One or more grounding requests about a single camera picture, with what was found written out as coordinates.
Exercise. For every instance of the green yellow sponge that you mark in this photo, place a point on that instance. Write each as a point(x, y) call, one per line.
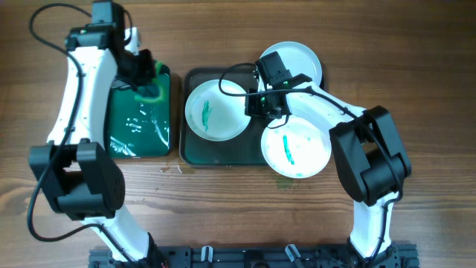
point(158, 89)

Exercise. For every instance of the white plate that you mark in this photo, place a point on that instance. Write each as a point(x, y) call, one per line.
point(295, 148)
point(215, 116)
point(299, 59)

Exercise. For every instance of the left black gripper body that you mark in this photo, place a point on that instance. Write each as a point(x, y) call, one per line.
point(137, 69)

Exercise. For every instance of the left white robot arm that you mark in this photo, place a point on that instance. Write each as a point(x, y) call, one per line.
point(73, 169)

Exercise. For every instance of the white plate bottom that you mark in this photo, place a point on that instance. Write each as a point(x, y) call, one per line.
point(295, 148)

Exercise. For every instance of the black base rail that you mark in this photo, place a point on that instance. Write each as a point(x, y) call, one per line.
point(330, 255)

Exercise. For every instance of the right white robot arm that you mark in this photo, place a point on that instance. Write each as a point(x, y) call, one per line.
point(370, 160)

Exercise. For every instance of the white plate top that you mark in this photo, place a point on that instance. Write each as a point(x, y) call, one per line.
point(299, 59)

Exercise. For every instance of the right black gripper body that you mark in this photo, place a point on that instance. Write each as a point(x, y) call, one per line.
point(260, 104)

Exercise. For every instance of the small green water tray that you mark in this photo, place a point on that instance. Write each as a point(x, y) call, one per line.
point(137, 130)

